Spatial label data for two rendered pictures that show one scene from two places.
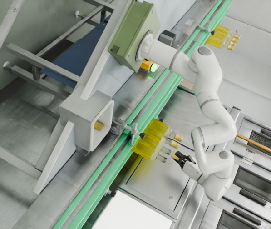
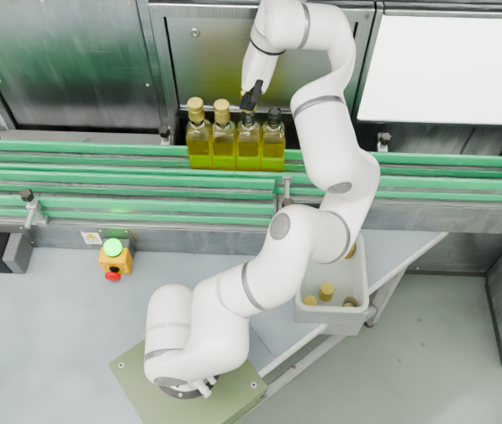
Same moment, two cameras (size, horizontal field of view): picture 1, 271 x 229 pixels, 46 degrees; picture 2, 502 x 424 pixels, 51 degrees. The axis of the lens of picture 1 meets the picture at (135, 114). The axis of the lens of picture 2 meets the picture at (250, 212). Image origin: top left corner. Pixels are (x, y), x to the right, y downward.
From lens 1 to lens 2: 134 cm
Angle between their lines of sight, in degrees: 53
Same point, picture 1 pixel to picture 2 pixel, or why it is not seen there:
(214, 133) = (325, 253)
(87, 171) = (384, 208)
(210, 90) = (243, 322)
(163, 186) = (303, 58)
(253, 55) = not seen: outside the picture
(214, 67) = (208, 369)
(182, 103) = (44, 88)
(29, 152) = not seen: hidden behind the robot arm
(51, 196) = (450, 223)
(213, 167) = (372, 178)
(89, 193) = (421, 188)
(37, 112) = not seen: hidden behind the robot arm
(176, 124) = (115, 77)
